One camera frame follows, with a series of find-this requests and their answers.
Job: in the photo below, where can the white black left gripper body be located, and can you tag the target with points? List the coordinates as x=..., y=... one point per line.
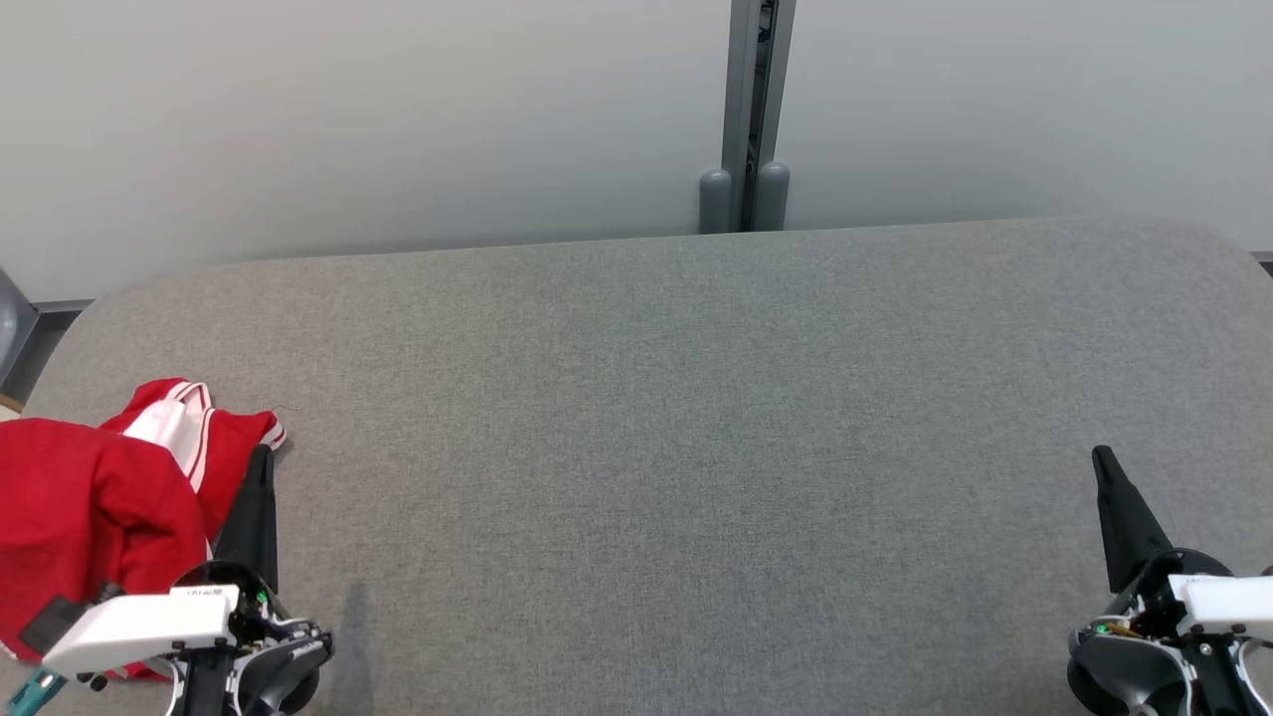
x=149, y=626

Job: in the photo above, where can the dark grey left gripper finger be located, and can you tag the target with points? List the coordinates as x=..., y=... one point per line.
x=254, y=517

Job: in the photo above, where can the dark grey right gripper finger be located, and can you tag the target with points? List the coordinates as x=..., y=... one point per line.
x=1124, y=527

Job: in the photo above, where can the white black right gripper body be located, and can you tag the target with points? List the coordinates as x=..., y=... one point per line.
x=1218, y=602

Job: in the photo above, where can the red shorts with white stripe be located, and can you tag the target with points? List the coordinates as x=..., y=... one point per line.
x=234, y=447

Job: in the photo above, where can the red shirt with white sleeves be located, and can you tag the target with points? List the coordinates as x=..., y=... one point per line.
x=80, y=497

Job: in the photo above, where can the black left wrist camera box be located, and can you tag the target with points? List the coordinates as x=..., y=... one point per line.
x=55, y=625

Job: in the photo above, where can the grey metal frame leg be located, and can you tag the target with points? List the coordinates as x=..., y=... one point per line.
x=12, y=328

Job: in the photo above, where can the grey cylindrical post foot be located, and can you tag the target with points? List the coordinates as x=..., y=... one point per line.
x=715, y=204
x=773, y=199

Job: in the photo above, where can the grey metal partition post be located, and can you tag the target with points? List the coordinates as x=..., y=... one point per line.
x=741, y=89

